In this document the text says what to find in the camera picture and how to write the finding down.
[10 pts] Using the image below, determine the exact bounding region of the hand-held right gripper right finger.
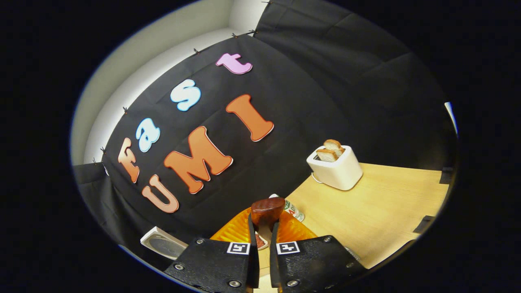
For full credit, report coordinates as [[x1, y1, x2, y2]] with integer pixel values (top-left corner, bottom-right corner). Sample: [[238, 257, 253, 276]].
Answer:
[[269, 211, 367, 293]]

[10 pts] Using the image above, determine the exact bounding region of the white rice cooker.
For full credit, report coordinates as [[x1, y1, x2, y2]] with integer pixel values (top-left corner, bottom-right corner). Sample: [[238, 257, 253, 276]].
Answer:
[[140, 226, 190, 261]]

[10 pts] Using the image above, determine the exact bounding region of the white drink bottle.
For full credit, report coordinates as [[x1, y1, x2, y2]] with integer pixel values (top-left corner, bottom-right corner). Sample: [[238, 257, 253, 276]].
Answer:
[[269, 194, 305, 222]]

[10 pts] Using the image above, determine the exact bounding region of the white toaster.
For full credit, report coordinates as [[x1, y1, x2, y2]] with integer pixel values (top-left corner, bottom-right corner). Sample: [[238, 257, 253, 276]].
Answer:
[[306, 145, 363, 191]]

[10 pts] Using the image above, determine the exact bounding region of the brown wooden spoon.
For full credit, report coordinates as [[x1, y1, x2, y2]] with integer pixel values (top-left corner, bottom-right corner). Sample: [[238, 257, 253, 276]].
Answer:
[[250, 197, 286, 236]]

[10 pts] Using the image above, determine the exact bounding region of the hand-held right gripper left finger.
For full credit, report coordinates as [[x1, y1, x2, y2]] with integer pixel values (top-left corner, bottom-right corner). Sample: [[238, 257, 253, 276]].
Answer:
[[165, 208, 260, 291]]

